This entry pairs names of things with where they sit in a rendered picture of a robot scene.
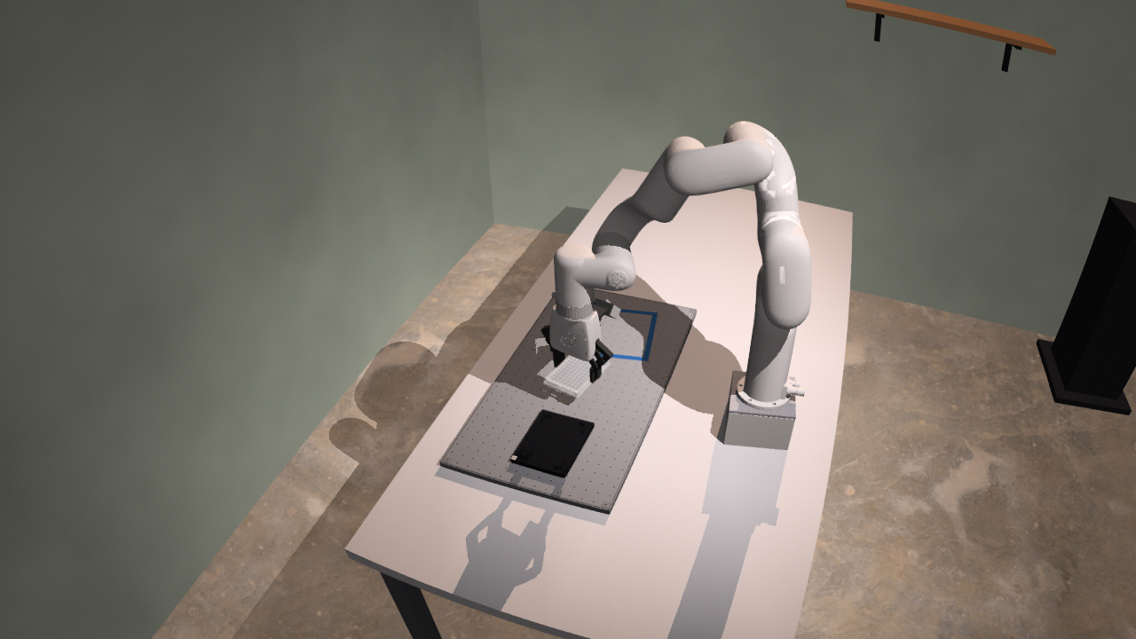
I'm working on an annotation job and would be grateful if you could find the blue tape outline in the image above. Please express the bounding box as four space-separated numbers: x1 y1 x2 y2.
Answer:
612 309 658 360

